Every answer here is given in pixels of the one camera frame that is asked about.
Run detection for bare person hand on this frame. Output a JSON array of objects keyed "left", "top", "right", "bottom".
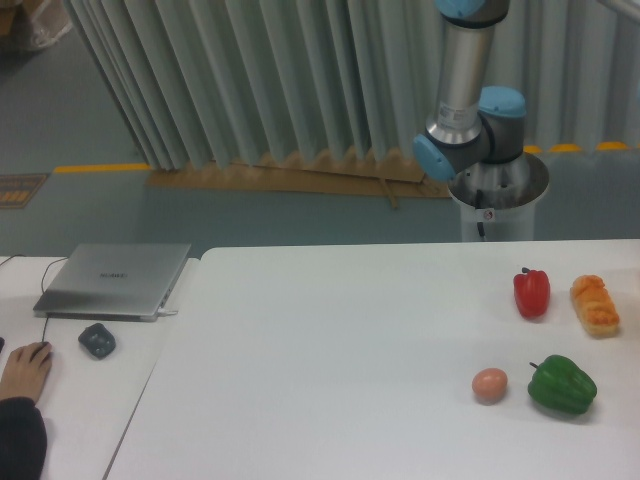
[{"left": 1, "top": 342, "right": 52, "bottom": 404}]

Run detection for black computer mouse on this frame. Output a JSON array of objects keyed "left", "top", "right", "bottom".
[{"left": 30, "top": 342, "right": 52, "bottom": 366}]

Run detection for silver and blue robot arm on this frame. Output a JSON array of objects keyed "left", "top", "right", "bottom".
[{"left": 414, "top": 1, "right": 639, "bottom": 181}]

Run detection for black sleeved forearm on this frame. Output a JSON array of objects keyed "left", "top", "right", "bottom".
[{"left": 1, "top": 397, "right": 47, "bottom": 479}]

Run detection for red bell pepper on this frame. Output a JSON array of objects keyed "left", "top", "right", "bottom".
[{"left": 513, "top": 267, "right": 551, "bottom": 319}]

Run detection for green bell pepper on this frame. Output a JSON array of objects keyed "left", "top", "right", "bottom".
[{"left": 527, "top": 354, "right": 598, "bottom": 415}]

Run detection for black small controller device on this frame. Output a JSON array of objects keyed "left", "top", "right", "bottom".
[{"left": 78, "top": 323, "right": 117, "bottom": 360}]

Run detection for silver closed laptop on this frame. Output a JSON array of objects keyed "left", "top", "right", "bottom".
[{"left": 33, "top": 243, "right": 191, "bottom": 321}]

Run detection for pale green folding curtain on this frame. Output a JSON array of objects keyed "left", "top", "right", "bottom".
[{"left": 66, "top": 1, "right": 639, "bottom": 170}]

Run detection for brown cardboard sheet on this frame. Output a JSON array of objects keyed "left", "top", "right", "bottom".
[{"left": 146, "top": 147, "right": 450, "bottom": 209}]

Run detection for brown egg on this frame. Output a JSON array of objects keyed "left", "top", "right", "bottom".
[{"left": 472, "top": 368, "right": 508, "bottom": 402}]

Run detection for orange bread loaf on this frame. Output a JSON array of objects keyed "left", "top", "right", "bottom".
[{"left": 570, "top": 275, "right": 620, "bottom": 338}]

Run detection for black mouse cable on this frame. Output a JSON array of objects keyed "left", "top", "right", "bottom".
[{"left": 0, "top": 254, "right": 69, "bottom": 346}]

